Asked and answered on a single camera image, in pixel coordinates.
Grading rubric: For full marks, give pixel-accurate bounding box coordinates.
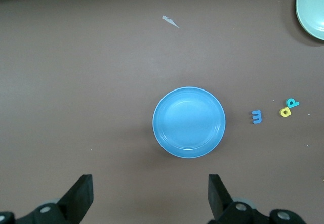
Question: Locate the pale green plate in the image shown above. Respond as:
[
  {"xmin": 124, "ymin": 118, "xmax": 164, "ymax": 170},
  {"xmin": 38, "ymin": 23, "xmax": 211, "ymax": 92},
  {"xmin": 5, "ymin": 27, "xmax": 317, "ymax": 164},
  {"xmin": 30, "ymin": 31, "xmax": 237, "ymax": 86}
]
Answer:
[{"xmin": 295, "ymin": 0, "xmax": 324, "ymax": 41}]

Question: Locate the yellow foam letter a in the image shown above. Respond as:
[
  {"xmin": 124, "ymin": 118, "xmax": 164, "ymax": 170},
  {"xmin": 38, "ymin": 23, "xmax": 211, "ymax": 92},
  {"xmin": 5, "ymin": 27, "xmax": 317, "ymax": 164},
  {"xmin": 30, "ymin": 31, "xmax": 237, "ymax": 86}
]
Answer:
[{"xmin": 279, "ymin": 106, "xmax": 292, "ymax": 118}]

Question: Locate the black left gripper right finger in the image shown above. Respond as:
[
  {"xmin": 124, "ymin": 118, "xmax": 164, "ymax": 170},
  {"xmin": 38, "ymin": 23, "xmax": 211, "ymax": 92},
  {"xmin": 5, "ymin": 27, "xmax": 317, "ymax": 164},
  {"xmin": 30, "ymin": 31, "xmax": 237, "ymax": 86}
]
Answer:
[{"xmin": 208, "ymin": 174, "xmax": 307, "ymax": 224}]

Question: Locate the blue foam letter m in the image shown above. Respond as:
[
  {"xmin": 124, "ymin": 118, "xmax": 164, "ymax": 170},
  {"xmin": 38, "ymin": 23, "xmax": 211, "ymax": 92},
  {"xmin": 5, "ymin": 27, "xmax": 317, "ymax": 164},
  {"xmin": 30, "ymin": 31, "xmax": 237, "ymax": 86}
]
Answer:
[{"xmin": 251, "ymin": 110, "xmax": 262, "ymax": 125}]

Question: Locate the blue plate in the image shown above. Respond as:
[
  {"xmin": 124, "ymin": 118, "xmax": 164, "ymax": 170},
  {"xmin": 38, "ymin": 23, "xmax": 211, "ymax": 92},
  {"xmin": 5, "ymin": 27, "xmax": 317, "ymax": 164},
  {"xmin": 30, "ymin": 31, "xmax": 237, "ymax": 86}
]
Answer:
[{"xmin": 152, "ymin": 86, "xmax": 226, "ymax": 159}]

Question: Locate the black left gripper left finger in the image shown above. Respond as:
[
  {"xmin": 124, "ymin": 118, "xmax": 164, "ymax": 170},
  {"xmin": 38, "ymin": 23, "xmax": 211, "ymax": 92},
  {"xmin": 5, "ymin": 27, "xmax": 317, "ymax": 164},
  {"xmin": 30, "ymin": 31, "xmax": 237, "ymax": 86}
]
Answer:
[{"xmin": 0, "ymin": 174, "xmax": 94, "ymax": 224}]

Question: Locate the brown table cover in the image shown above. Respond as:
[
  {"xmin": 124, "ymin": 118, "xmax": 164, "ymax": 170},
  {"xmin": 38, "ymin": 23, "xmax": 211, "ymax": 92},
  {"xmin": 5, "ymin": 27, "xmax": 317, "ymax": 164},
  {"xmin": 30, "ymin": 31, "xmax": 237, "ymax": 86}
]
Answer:
[{"xmin": 0, "ymin": 0, "xmax": 324, "ymax": 224}]

